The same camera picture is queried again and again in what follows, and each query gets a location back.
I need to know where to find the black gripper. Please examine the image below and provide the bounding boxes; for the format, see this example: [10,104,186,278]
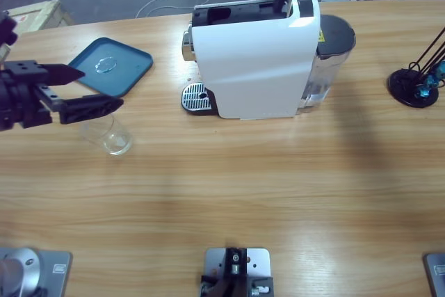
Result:
[0,60,125,133]

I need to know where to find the clear drinking glass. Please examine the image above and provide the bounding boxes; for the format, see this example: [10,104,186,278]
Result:
[79,112,134,156]

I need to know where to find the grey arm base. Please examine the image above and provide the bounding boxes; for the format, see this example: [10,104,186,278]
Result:
[422,252,445,297]
[0,247,73,297]

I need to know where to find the white capsule coffee machine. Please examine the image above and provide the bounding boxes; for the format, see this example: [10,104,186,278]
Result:
[180,0,323,120]

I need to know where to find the blue square plastic tray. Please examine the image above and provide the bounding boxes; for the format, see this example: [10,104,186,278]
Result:
[67,36,154,99]

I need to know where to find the wooden crate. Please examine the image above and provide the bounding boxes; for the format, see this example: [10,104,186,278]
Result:
[0,0,76,54]

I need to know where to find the clear water tank black lid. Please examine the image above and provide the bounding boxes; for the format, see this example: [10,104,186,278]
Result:
[298,14,357,114]

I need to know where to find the black capsule holder stand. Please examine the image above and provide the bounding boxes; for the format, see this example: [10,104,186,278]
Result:
[387,25,445,107]

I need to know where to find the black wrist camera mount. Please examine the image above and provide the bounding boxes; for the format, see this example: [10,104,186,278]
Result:
[0,11,19,47]

